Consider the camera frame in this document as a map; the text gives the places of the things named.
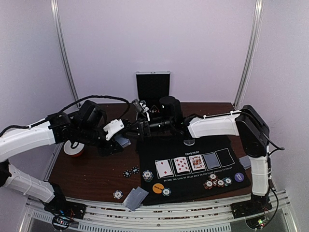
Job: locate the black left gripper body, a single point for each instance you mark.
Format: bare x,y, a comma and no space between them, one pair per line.
104,150

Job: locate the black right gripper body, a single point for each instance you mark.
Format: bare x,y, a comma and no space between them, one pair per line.
145,128

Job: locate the grey playing card deck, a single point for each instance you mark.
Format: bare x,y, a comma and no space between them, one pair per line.
122,141

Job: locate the two of diamonds card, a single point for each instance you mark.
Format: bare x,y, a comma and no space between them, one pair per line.
163,168

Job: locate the small chip stack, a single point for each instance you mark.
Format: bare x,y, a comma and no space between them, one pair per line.
147,175

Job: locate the eight of diamonds card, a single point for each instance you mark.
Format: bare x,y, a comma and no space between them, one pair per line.
181,165

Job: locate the dealt cards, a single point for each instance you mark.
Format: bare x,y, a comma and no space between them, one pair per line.
135,198

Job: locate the orange big blind button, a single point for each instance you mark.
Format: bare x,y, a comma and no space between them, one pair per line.
158,188

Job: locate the king of diamonds card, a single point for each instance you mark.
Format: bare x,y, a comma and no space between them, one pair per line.
197,163

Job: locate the blue green fifty chip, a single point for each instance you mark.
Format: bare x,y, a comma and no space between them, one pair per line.
166,192

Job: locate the black orange hundred chip stack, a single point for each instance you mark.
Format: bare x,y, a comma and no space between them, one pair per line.
220,183

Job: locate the dealt card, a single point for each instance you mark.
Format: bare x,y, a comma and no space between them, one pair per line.
245,162

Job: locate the purple small blind button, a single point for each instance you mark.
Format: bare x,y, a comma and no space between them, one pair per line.
239,177

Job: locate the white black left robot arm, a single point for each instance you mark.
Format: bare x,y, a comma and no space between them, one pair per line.
88,126

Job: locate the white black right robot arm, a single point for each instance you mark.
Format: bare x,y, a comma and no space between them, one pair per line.
247,131

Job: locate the red dice set in case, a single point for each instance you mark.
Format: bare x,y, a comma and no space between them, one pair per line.
154,110

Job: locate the black white chip left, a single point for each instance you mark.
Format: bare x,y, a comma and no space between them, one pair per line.
127,173

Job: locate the black white chip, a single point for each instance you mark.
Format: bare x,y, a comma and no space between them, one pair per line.
127,173
135,170

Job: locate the white red bowl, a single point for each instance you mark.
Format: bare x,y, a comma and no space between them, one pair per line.
73,149

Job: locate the black white chip right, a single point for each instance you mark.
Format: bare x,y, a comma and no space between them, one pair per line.
135,170

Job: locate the aluminium poker case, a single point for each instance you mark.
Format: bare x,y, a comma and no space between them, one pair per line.
151,87

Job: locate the white blue chip flat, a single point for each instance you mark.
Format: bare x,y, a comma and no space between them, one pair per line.
118,194

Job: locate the black poker table mat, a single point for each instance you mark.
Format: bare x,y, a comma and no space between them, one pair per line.
188,186

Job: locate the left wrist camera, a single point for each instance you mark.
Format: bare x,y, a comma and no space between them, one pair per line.
113,127

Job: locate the aluminium frame rail front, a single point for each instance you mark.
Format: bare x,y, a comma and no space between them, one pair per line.
199,216

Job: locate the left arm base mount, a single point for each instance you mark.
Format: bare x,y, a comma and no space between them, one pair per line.
66,215

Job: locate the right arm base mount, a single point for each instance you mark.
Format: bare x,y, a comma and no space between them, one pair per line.
252,210

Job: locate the right aluminium frame post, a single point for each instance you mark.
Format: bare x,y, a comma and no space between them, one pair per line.
248,64

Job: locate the aluminium frame post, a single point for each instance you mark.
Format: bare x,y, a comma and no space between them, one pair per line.
63,52
248,64

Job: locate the left aluminium frame post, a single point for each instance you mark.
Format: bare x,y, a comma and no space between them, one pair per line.
63,52

